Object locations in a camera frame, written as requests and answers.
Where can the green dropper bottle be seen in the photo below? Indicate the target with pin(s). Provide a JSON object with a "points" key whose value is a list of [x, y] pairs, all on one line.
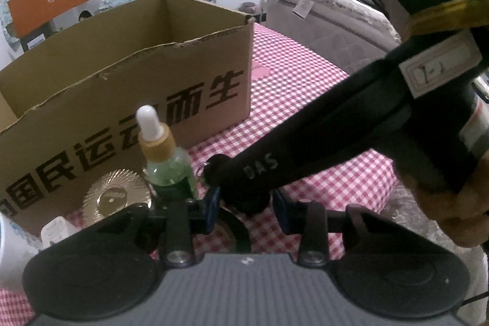
{"points": [[168, 165]]}

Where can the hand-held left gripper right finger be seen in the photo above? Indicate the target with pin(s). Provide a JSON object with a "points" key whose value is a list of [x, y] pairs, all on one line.
{"points": [[279, 209]]}

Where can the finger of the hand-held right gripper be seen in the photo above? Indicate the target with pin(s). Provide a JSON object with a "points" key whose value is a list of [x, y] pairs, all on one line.
{"points": [[237, 188]]}

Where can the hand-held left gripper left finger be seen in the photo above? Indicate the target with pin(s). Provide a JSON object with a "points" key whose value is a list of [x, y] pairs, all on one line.
{"points": [[208, 209]]}

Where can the small white box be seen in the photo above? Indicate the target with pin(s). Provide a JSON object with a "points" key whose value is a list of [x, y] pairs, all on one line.
{"points": [[57, 230]]}

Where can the person's right hand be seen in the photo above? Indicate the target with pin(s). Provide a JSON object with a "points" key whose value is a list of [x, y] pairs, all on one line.
{"points": [[458, 219]]}

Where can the red checkered tablecloth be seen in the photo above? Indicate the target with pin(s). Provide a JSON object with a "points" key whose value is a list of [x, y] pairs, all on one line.
{"points": [[305, 100]]}

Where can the brown cardboard box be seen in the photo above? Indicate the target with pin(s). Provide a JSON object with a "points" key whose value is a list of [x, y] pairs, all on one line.
{"points": [[57, 127]]}

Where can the small round pot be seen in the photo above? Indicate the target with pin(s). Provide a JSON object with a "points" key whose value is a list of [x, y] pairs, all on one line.
{"points": [[250, 9]]}

